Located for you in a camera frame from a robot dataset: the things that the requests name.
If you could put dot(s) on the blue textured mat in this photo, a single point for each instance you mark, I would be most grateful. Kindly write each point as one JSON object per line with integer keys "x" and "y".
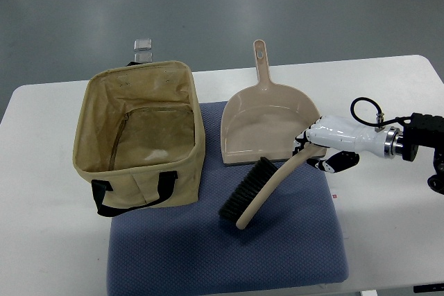
{"x": 294, "y": 240}

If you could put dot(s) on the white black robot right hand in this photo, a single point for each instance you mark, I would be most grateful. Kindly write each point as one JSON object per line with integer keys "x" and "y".
{"x": 349, "y": 138}

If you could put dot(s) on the lower metal floor plate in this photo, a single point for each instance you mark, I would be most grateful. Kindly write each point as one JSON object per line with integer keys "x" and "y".
{"x": 143, "y": 57}

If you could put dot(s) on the beige plastic dustpan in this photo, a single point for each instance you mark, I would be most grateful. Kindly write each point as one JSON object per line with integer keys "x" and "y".
{"x": 264, "y": 119}

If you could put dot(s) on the black table control panel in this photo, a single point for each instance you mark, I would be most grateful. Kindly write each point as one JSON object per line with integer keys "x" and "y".
{"x": 429, "y": 288}

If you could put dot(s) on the beige brush black bristles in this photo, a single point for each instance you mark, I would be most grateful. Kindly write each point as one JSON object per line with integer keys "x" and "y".
{"x": 260, "y": 182}

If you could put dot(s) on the yellow fabric bag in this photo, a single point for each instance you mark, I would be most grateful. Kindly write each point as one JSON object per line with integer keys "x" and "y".
{"x": 140, "y": 138}

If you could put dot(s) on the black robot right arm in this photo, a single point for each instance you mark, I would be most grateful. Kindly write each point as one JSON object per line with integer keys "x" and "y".
{"x": 423, "y": 130}

